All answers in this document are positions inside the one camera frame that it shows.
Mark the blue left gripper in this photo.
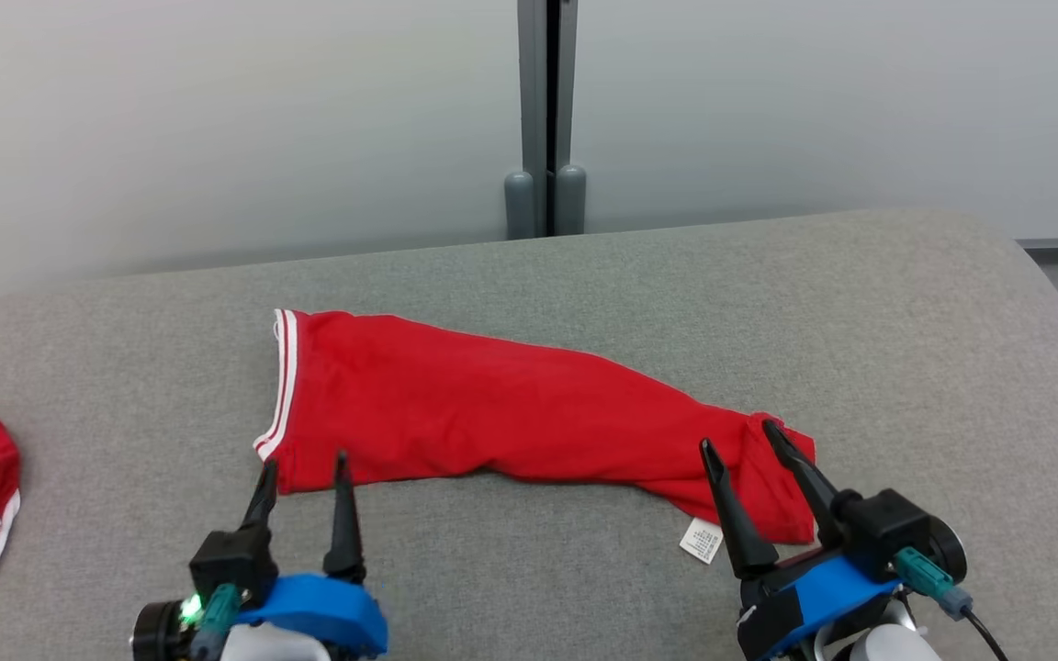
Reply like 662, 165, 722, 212
233, 450, 389, 658

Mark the black right cable teal plug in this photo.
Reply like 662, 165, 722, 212
895, 548, 1012, 661

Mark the red jersey with white trim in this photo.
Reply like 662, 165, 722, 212
253, 308, 817, 565

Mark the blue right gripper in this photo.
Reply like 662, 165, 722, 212
699, 420, 902, 661

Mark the grey cylindrical post base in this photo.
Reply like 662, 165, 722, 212
554, 163, 587, 237
504, 170, 537, 241

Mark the grey vertical door frame post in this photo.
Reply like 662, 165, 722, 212
517, 0, 580, 236

